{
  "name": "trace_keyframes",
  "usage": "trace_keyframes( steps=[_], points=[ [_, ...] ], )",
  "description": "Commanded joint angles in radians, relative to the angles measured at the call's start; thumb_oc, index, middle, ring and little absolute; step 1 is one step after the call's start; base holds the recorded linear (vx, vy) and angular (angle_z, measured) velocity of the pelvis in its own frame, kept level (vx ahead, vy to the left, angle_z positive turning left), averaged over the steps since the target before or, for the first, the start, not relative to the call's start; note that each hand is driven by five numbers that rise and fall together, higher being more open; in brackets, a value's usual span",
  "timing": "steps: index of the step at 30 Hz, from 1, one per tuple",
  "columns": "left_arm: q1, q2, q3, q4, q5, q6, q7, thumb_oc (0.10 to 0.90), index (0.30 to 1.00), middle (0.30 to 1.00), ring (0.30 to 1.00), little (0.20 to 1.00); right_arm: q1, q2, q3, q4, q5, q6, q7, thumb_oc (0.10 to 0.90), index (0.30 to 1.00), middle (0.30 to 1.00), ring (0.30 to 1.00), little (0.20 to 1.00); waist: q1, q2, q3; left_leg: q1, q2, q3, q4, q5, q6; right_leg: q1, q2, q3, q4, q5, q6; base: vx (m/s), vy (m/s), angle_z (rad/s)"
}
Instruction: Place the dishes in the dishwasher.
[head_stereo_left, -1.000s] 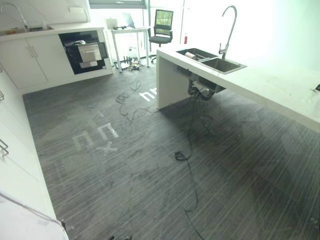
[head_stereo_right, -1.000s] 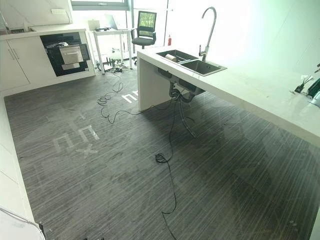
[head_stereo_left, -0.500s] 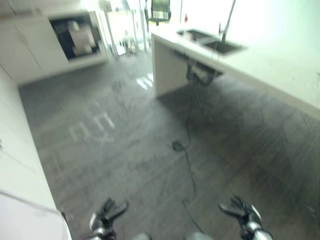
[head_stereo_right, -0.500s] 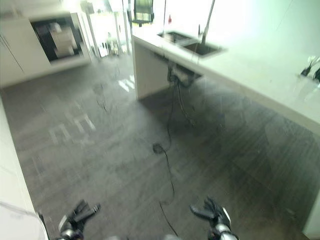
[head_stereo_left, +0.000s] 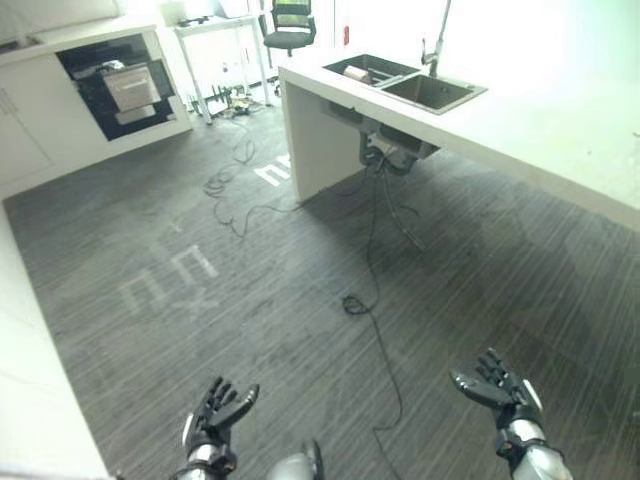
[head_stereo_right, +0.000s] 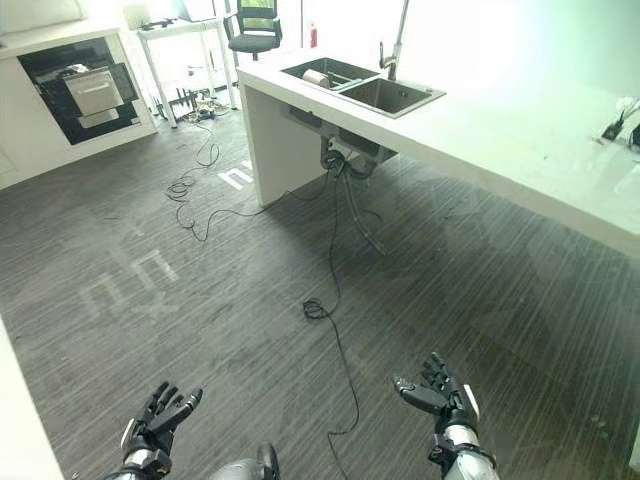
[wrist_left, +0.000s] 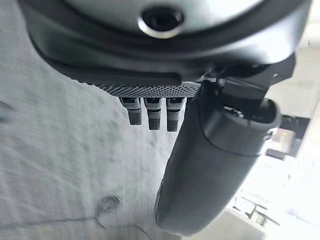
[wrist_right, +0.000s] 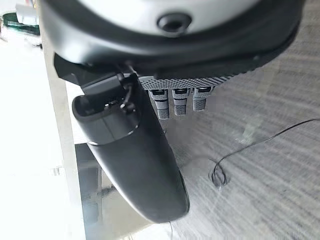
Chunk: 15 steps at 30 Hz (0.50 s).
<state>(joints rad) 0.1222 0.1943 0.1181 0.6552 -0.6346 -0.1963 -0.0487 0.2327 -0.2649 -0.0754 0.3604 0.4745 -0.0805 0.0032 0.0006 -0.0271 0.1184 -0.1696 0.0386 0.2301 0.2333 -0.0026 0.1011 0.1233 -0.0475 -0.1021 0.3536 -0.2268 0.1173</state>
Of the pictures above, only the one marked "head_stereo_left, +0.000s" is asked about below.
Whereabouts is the chrome sink faucet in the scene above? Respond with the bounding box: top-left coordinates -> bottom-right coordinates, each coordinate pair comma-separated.
421,0 -> 453,79

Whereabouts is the white kitchen cabinet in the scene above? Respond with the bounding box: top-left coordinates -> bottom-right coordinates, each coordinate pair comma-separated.
0,22 -> 195,199

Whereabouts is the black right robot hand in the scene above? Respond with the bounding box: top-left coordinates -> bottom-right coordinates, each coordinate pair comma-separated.
448,347 -> 544,429

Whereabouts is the white desk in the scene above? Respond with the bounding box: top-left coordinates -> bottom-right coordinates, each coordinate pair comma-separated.
173,13 -> 281,124

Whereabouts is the clutter under desk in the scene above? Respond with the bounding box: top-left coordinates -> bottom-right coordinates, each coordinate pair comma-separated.
187,84 -> 266,120

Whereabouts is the stainless steel double sink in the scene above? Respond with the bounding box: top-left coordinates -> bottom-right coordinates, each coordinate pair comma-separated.
321,53 -> 489,117

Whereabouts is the grey flexible hose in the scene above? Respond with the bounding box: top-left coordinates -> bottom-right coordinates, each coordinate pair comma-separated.
382,167 -> 427,251

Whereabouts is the sink drain plumbing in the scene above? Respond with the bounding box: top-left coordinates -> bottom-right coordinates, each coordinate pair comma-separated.
319,99 -> 441,176

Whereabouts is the built-in steel dishwasher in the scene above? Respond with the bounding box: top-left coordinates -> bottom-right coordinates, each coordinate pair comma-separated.
55,35 -> 177,141

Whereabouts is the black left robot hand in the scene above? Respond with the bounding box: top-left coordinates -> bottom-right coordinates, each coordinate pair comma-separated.
182,376 -> 261,448

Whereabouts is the long black power cable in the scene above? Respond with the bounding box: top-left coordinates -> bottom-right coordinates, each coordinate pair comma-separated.
341,164 -> 404,480

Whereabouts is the black mesh office chair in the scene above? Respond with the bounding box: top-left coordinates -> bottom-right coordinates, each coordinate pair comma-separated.
261,0 -> 318,58

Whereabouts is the white kitchen island counter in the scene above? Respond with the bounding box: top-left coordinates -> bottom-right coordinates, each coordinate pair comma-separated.
277,0 -> 640,232

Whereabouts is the black floor cable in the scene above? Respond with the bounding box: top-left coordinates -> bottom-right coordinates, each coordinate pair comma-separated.
203,117 -> 300,238

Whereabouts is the silver robot leg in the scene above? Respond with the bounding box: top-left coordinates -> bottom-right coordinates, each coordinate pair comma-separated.
264,438 -> 325,480

